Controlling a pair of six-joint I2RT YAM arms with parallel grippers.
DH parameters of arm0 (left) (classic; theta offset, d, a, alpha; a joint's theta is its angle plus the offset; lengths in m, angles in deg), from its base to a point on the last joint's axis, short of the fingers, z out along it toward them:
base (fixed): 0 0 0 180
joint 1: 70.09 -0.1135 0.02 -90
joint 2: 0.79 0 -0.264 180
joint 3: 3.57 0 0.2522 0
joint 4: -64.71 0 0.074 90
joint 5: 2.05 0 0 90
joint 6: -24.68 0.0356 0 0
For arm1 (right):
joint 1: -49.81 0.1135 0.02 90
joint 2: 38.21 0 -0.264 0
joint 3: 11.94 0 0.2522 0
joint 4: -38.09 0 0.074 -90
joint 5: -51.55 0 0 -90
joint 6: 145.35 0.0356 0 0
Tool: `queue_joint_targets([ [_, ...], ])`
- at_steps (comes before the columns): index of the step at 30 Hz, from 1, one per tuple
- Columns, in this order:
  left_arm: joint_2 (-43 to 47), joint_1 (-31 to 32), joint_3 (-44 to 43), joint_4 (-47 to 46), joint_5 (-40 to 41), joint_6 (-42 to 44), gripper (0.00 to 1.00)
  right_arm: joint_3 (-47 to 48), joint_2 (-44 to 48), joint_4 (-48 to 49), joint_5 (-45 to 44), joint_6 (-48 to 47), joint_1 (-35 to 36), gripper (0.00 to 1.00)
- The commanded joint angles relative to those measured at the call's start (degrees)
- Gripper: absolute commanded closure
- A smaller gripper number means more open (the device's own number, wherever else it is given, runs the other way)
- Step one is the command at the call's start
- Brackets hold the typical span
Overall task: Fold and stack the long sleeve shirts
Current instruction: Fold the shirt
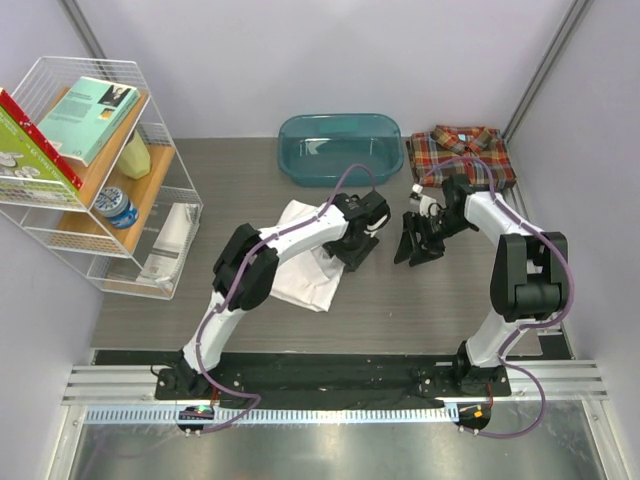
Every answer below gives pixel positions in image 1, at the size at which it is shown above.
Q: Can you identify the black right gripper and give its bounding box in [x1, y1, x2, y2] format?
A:
[394, 210, 474, 267]

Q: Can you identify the white long sleeve shirt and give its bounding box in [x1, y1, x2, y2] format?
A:
[261, 200, 349, 312]

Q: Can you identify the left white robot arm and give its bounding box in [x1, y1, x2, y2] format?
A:
[171, 190, 391, 399]

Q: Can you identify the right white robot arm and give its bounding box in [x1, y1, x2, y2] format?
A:
[394, 174, 570, 396]

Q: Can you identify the teal plastic basin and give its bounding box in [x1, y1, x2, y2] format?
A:
[277, 113, 405, 188]

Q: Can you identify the folded plaid flannel shirt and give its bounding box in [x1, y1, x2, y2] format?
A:
[405, 125, 517, 190]

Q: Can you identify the bagged manual booklet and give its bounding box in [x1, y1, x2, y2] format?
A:
[135, 202, 200, 294]

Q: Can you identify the blue white round jar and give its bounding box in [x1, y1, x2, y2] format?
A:
[94, 186, 138, 229]

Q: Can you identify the teal paperback book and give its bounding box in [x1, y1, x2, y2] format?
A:
[38, 76, 140, 167]

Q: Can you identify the green book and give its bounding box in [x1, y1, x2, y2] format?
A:
[1, 109, 76, 207]

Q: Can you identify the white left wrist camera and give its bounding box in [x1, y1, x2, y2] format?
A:
[365, 212, 391, 237]

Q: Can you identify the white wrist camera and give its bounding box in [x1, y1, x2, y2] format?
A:
[409, 184, 439, 217]
[365, 212, 391, 237]

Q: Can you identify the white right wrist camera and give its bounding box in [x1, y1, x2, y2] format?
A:
[409, 184, 439, 217]

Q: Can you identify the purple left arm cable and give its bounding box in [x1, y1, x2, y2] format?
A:
[94, 163, 379, 459]

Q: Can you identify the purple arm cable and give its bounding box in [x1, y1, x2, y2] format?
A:
[422, 157, 576, 442]
[94, 163, 379, 459]

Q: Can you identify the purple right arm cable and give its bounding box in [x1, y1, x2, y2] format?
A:
[422, 157, 576, 442]

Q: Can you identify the aluminium frame rail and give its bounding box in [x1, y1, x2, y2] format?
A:
[62, 360, 608, 405]

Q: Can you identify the slotted grey cable duct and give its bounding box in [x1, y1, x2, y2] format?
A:
[84, 404, 459, 426]

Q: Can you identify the white wire shelf rack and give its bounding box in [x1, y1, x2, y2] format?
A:
[1, 56, 203, 300]

